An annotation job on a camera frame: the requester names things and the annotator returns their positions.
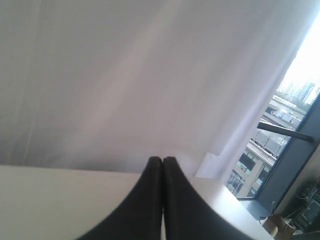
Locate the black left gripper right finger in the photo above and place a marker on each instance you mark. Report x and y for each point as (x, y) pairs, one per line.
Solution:
(186, 215)

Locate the dark window frame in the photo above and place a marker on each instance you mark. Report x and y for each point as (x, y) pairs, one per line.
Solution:
(276, 151)

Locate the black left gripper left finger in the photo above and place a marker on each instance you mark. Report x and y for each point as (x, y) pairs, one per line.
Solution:
(139, 215)

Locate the white backdrop curtain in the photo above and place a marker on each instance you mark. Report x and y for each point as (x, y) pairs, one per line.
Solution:
(106, 84)

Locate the brown paper bag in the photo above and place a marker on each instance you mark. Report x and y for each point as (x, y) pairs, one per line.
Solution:
(278, 228)

